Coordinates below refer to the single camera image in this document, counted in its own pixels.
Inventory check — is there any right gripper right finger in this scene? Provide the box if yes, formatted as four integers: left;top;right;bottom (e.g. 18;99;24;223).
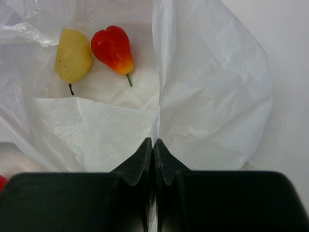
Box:
154;139;309;232

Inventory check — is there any white plastic bag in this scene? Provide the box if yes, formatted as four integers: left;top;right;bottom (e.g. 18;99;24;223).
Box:
0;0;272;172

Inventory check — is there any yellow fake pear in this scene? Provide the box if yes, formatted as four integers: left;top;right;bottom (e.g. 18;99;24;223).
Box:
54;29;93;95

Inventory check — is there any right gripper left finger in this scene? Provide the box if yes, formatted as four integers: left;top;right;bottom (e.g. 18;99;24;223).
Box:
0;138;153;232

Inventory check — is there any red fake apple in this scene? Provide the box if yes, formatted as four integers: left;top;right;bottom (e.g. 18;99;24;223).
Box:
0;175;8;192

